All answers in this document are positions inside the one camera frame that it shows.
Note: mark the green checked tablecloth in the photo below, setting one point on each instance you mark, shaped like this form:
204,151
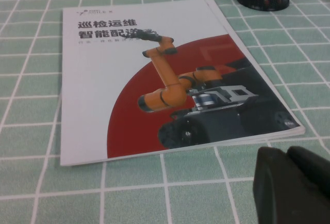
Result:
51,195

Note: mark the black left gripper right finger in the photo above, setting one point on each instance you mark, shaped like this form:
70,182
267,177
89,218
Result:
312,164

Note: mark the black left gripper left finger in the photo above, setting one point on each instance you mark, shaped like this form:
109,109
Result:
286,198

